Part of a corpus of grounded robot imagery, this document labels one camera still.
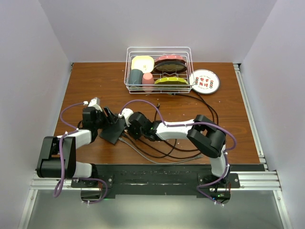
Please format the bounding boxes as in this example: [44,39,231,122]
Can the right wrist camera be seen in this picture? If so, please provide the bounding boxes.
[118,108,133,126]

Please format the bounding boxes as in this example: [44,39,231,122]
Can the white wire dish rack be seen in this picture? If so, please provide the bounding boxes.
[124,47,195,94]

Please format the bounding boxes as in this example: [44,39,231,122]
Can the grey ethernet cable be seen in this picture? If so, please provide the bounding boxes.
[118,137,203,165]

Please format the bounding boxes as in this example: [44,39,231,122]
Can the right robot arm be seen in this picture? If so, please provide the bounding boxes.
[123,112,229,187]

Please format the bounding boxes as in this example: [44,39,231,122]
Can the black round ethernet cable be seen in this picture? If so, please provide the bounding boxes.
[121,133,178,160]

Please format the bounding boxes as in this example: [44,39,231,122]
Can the cream square bowl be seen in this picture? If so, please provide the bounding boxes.
[131,55,154,73]

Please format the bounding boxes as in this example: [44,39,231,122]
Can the grey-blue mug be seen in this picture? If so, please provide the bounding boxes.
[128,69,144,85]

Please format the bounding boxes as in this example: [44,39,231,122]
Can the black network switch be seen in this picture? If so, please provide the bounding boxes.
[99,119,126,145]

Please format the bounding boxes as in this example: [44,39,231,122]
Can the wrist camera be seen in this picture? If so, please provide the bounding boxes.
[118,108,133,126]
[88,97,102,111]

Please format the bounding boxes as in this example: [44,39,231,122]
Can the pink cup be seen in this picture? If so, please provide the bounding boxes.
[142,73,154,93]

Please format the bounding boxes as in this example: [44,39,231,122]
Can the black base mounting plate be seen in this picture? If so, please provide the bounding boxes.
[41,163,266,200]

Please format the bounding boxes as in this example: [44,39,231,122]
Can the aluminium front rail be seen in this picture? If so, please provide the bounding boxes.
[30,169,282,191]

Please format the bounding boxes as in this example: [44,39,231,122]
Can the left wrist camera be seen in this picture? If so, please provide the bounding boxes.
[88,97,102,111]

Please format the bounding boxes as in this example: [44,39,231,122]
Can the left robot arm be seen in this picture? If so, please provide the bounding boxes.
[36,106,125,187]

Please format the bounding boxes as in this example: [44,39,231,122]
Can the black cable teal band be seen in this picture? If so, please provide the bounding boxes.
[122,92,219,163]

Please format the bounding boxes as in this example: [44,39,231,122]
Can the white round printed plate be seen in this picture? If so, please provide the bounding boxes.
[189,69,220,94]

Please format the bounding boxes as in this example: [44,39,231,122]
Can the red dotted plate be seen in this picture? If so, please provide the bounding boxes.
[154,54,186,64]

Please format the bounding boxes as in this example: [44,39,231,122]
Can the yellow-green dotted plate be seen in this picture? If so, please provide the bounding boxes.
[154,77,188,85]

